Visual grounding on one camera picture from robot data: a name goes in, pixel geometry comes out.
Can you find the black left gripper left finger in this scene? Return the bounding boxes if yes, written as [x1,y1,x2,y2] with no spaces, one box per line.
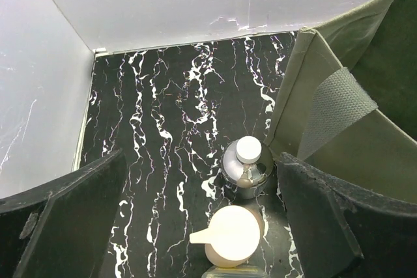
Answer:
[1,150,127,277]

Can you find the olive green canvas bag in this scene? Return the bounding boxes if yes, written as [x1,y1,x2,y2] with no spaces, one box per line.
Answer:
[266,0,416,203]

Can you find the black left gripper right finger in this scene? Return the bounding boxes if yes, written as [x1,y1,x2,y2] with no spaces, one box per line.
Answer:
[277,152,416,277]

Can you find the beige pump lotion bottle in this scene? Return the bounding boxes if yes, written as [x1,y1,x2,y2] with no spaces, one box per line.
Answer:
[190,205,263,268]

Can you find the clear square bottle far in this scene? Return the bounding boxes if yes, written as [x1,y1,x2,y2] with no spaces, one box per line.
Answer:
[201,264,270,278]

